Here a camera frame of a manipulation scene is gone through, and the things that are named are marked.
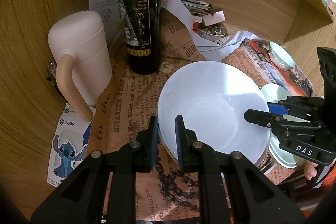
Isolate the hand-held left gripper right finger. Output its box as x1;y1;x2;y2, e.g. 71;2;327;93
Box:
175;115;306;224

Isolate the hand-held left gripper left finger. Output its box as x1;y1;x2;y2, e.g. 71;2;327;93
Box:
31;116;159;224

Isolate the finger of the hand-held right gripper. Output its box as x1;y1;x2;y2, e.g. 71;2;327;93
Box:
266;95;324;116
244;108;290;133

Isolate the mint green plate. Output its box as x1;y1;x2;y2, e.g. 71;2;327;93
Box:
261;83;306;169

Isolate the large white bowl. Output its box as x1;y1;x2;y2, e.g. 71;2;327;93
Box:
157;61;271;164

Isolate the person's right hand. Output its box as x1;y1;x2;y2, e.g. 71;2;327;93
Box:
305;161;320;181

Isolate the small mint green bowl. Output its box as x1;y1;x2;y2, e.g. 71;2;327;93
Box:
269;42;297;71

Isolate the cartoon sticker card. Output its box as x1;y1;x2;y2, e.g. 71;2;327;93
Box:
47;103;92;189

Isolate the small dish of trinkets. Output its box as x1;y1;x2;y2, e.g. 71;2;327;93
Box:
197;23;227;42

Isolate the small pink white box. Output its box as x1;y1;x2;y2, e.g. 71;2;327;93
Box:
202;11;226;28

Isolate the metal clip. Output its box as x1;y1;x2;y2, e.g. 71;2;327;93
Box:
47;63;59;90

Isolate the pale pink lidded mug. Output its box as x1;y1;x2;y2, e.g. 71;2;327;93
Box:
48;10;113;121

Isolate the handwritten white note sheet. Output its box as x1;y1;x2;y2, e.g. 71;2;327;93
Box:
89;0;118;28

